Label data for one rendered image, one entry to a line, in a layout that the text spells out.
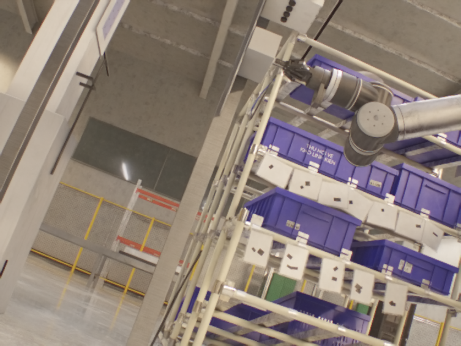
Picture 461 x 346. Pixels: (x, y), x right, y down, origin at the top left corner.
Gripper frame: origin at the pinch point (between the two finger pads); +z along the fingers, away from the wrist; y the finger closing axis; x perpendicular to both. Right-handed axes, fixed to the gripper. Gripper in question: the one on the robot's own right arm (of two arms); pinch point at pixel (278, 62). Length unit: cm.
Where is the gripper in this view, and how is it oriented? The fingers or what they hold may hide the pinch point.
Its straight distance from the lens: 161.9
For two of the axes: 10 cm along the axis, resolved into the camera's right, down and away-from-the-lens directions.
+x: -3.4, 9.0, -2.7
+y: 1.4, -2.4, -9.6
